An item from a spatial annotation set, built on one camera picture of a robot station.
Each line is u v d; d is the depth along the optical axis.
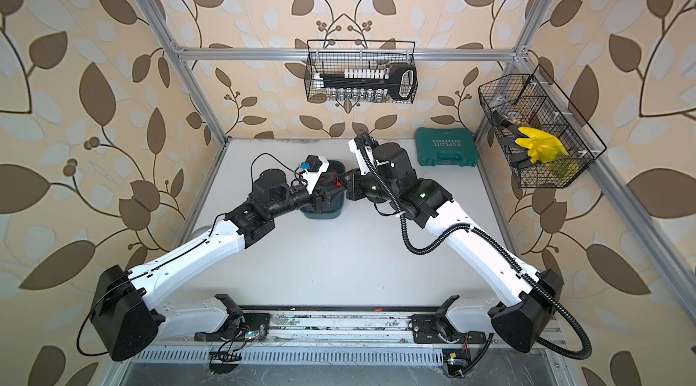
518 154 0.65
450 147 1.12
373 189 0.58
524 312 0.37
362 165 0.60
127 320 0.39
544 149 0.69
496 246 0.42
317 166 0.61
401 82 0.84
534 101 0.80
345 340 0.74
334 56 0.91
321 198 0.63
